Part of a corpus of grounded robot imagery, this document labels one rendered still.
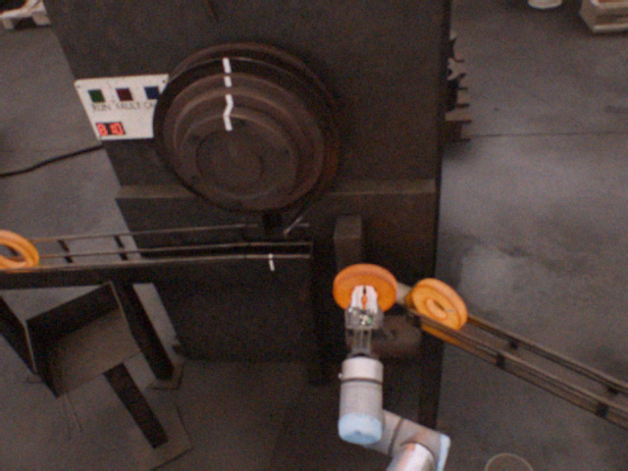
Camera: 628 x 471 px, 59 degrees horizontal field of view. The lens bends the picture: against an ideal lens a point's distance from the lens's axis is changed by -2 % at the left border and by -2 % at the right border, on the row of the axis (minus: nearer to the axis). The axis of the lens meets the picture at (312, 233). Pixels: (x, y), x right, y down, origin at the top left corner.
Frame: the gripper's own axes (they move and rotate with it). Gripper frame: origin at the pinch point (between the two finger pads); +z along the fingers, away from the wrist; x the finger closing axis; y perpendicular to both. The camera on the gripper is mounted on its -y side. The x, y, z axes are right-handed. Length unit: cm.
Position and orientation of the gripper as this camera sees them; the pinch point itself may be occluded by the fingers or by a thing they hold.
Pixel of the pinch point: (364, 285)
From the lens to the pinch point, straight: 140.6
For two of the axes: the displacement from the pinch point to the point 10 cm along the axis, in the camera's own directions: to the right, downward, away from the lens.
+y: -1.2, -5.0, -8.6
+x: -9.9, 0.0, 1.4
